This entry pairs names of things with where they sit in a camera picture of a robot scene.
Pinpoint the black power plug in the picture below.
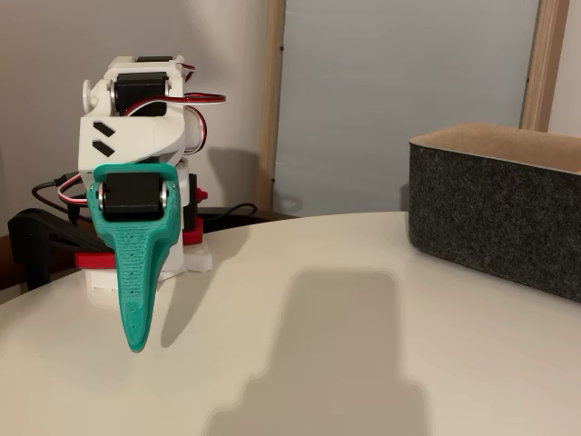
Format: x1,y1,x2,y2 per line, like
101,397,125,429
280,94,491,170
66,202,90,224

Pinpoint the grey felt box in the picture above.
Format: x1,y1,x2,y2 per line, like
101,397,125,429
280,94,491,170
407,122,581,304

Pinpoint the black USB cable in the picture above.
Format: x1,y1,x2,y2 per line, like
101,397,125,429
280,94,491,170
30,172,87,214

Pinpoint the wooden shelf post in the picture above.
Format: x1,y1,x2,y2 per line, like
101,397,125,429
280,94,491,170
254,0,288,213
518,0,572,134

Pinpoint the red white arm servo wire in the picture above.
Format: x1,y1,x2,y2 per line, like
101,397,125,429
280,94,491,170
121,63,227,158

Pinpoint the translucent grey panel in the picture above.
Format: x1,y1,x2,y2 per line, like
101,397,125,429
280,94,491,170
271,0,542,220

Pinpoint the black power cable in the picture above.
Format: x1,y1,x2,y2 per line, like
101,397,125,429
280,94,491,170
199,203,260,228

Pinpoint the red white base servo wire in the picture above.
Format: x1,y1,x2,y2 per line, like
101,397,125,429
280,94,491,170
56,174,92,208

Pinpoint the black clamp with red pad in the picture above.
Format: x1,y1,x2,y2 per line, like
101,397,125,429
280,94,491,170
7,207,117,292
181,173,209,246

